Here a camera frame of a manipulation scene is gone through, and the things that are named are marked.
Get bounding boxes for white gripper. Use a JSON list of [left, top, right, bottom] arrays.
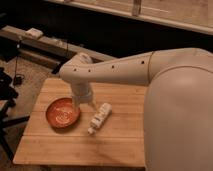
[[71, 83, 96, 109]]

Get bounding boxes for white plastic bottle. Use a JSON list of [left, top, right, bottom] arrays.
[[88, 103, 112, 135]]

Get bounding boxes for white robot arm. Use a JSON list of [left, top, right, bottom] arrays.
[[60, 48, 213, 171]]

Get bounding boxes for orange ceramic bowl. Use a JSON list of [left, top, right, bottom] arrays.
[[45, 98, 81, 128]]

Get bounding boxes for wooden table board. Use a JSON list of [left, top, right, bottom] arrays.
[[13, 78, 146, 168]]

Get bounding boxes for black tripod stand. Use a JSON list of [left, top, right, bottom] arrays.
[[0, 67, 29, 160]]

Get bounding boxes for small white box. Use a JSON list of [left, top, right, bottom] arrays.
[[25, 28, 43, 39]]

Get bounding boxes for long wooden beam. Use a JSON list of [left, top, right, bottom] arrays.
[[0, 25, 113, 61]]

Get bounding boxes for black cable with plug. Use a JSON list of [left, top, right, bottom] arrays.
[[12, 36, 25, 86]]

